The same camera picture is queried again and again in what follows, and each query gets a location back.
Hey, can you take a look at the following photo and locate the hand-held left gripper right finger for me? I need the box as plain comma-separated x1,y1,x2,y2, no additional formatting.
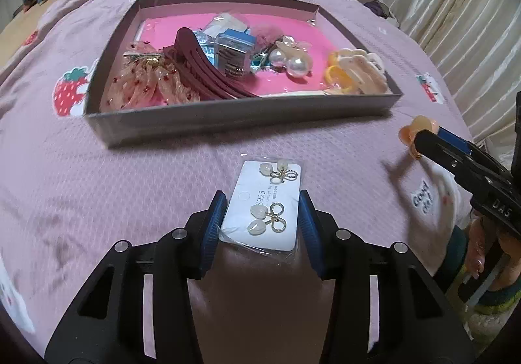
298,189,477,364

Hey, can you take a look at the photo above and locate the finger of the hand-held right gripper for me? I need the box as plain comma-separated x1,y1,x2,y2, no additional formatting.
437,126,504,170
413,129,482,182

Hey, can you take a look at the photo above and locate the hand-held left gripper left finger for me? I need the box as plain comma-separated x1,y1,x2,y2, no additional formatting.
45,190,229,364

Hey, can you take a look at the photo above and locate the peach spiral hair tie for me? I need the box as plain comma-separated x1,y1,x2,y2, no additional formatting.
399,115,440,159

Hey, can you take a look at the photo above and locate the white earring card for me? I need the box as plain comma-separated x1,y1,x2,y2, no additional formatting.
218,153,303,257

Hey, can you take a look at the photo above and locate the white claw hair clip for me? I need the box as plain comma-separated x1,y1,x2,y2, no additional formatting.
326,47,387,95

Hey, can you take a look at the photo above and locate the grey cardboard box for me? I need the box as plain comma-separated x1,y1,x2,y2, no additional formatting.
83,0,403,150

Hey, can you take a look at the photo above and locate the maroon claw hair clip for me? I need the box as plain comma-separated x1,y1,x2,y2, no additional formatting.
163,27,261,101

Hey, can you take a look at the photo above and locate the pearl claw hair clip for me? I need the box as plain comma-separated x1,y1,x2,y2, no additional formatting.
260,35,314,80

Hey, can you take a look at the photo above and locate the blue hairpin box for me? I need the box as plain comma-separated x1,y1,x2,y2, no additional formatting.
214,28,255,80

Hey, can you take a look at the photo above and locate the pink fluffy pompom hair clip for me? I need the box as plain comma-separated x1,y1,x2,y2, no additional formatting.
244,20,286,51

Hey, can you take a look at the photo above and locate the person's right forearm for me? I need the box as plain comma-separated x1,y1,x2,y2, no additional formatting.
437,226,521,348

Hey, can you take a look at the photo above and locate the person's right hand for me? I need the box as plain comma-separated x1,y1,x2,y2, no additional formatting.
467,207,521,280

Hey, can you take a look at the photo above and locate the pink printed blanket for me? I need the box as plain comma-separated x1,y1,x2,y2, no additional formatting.
0,0,501,364

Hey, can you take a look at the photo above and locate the white satin curtain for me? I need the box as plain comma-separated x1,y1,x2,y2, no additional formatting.
374,0,521,145

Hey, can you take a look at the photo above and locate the yellow plastic bangle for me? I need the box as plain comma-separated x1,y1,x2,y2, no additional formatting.
325,65,355,94

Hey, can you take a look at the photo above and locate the lace bow hair clip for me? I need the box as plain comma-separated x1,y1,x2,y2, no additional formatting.
101,38,202,111

